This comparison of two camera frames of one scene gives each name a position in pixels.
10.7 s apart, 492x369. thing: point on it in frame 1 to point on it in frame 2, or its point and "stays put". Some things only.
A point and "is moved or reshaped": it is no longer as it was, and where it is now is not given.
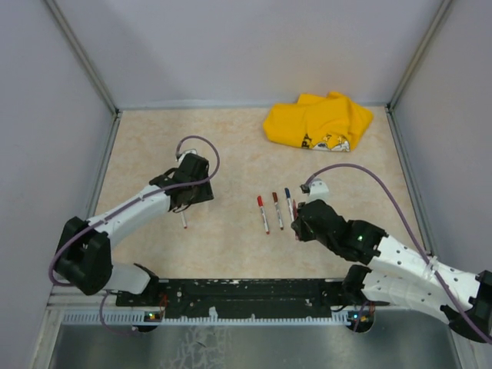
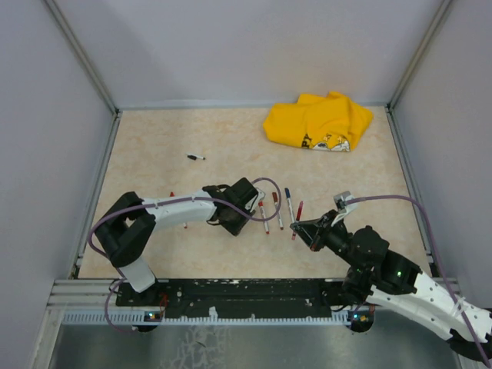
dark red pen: x=295 y=214 is moved or reshaped
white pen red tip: x=260 y=202 stays put
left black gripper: x=204 y=194 to x=233 y=228
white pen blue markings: x=279 y=215 stays put
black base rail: x=253 y=296 stays put
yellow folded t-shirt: x=325 y=122 stays put
